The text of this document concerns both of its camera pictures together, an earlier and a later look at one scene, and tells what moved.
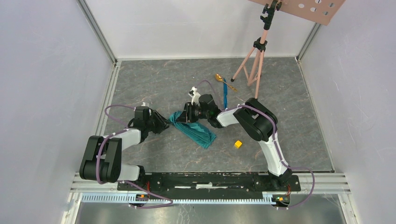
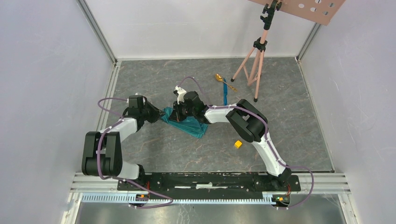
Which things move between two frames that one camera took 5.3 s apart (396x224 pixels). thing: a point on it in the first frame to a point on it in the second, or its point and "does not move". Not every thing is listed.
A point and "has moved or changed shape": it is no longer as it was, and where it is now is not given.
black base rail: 207,181 does not move
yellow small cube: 237,144 does not move
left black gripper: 163,123 to 157,113
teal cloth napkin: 195,131 has moved or changed shape
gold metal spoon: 219,77 does not move
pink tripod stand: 253,64 does not move
